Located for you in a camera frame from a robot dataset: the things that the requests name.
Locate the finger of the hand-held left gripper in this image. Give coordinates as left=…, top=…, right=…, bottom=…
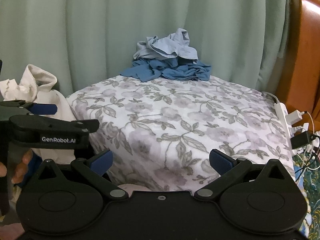
left=10, top=115, right=100, bottom=136
left=0, top=99, right=58, bottom=116

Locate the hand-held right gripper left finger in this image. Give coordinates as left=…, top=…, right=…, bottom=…
left=37, top=149, right=128, bottom=201

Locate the wooden headboard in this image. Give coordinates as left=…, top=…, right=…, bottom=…
left=276, top=0, right=320, bottom=128

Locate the black power adapter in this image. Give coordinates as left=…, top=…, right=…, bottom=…
left=291, top=132, right=318, bottom=149

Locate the dark blue garment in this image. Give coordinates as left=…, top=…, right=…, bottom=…
left=119, top=59, right=212, bottom=82

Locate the white cloth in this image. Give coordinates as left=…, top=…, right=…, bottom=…
left=0, top=64, right=77, bottom=165

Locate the floral blanket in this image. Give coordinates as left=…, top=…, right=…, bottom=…
left=65, top=76, right=294, bottom=193

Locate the person's left hand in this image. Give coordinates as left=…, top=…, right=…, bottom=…
left=0, top=149, right=33, bottom=184

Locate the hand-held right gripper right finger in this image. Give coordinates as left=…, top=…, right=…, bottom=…
left=194, top=149, right=292, bottom=202

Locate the white charger plug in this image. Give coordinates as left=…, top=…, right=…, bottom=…
left=287, top=110, right=309, bottom=125

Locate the light blue t-shirt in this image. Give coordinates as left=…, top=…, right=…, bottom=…
left=133, top=27, right=198, bottom=64

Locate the green curtain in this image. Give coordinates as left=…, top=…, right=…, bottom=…
left=0, top=0, right=292, bottom=98

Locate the green patterned fabric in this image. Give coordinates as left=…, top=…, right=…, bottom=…
left=294, top=152, right=320, bottom=230

